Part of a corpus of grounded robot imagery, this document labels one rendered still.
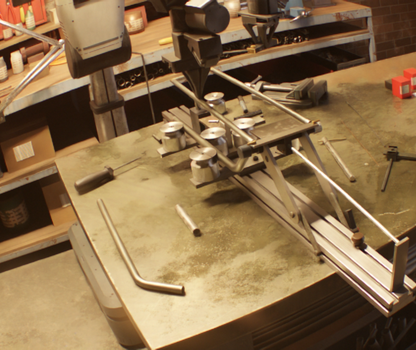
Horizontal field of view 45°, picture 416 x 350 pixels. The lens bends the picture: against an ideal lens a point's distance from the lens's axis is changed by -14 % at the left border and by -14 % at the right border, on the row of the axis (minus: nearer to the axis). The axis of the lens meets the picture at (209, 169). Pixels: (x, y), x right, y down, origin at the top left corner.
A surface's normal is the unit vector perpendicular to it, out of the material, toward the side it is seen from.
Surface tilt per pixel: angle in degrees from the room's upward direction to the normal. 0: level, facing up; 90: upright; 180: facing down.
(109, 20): 90
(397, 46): 90
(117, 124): 90
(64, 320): 0
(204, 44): 91
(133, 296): 0
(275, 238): 0
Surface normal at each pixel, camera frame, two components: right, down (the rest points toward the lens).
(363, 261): -0.15, -0.88
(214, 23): 0.62, 0.30
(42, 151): 0.36, 0.39
